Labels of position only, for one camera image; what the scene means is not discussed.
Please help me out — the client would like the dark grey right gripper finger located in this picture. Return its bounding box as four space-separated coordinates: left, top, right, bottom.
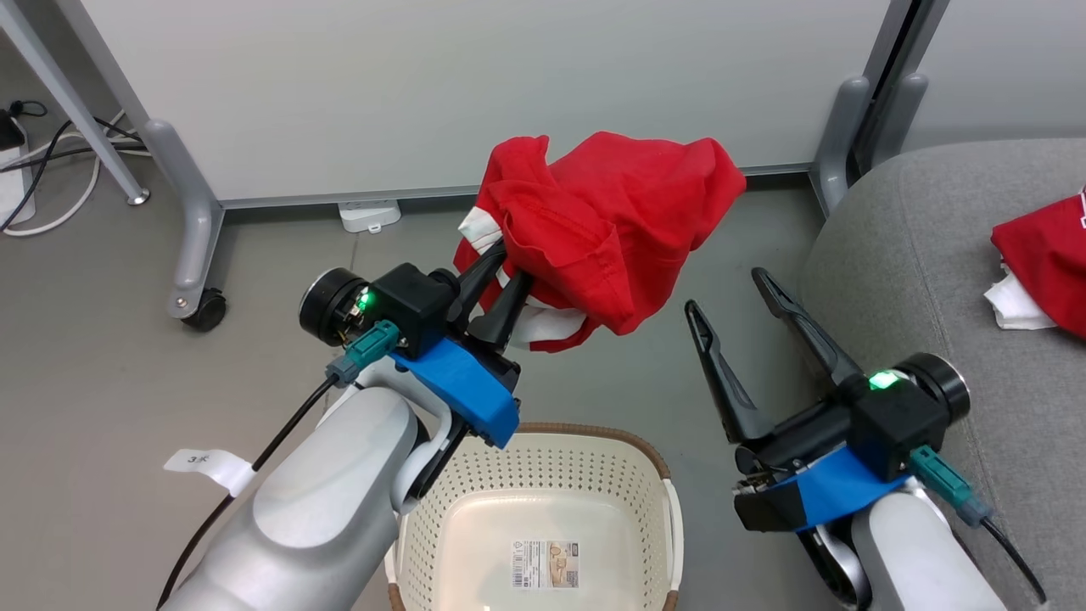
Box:
684 299 775 445
751 267 864 390

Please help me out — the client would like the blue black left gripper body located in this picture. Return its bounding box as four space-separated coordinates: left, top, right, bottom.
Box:
389 319 522 451

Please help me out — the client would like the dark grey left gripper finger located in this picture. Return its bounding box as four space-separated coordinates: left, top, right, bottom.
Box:
454 242 511 322
468 269 535 345

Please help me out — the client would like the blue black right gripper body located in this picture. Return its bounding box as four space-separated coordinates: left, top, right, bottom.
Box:
733 397 914 535

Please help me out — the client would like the red garment with white trim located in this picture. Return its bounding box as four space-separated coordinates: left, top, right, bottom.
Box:
453 131 748 354

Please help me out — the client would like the red white sports jersey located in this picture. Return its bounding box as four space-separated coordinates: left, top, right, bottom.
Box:
983 188 1086 341

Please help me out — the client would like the grey fabric sofa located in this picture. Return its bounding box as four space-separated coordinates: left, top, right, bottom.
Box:
798 137 1086 611

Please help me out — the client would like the white power strip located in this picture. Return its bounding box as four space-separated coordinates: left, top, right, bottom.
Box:
337 199 402 234

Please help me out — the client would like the cream perforated laundry basket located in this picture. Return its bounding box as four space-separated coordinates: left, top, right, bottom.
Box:
384 422 685 611

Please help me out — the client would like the large white partition panel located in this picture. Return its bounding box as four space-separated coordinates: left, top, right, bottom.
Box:
53 0 915 210

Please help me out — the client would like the printed basket label sticker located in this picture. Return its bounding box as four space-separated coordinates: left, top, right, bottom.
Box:
510 540 581 591

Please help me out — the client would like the grey partition leg with caster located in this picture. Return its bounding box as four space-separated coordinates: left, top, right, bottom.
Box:
141 118 229 333

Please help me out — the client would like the narrow white partition panel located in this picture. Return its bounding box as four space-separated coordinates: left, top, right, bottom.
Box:
898 0 1086 155

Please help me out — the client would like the grey metal table leg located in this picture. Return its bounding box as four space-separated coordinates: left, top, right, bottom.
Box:
0 0 151 207

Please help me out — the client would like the white power adapter box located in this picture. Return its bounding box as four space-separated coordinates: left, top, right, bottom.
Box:
0 143 36 227

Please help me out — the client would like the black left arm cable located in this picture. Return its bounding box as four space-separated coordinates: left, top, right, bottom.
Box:
156 376 342 608

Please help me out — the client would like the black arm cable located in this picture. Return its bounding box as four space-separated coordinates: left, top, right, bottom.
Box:
156 376 342 608
978 516 1050 607

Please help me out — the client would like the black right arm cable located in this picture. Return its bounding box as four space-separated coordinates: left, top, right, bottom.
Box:
978 516 1050 607

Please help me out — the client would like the white paper cable tag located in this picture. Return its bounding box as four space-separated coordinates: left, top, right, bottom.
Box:
163 447 256 498

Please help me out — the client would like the long white floor cable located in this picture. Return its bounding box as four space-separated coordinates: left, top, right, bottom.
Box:
0 109 128 238

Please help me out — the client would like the black floor cable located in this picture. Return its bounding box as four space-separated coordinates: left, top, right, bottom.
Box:
0 99 147 235

